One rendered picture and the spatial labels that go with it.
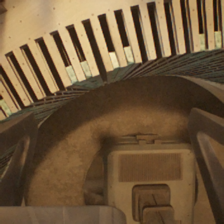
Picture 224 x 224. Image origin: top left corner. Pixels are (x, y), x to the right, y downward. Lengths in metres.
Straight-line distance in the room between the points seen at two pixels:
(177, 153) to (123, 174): 0.32
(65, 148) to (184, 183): 0.79
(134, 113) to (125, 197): 0.53
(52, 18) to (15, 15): 0.05
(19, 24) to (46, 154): 1.22
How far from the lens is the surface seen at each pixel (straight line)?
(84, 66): 0.31
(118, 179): 1.17
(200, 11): 0.36
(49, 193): 1.59
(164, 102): 1.41
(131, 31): 0.31
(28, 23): 0.33
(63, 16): 0.32
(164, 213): 1.05
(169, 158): 1.18
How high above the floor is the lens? 1.36
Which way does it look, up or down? 84 degrees down
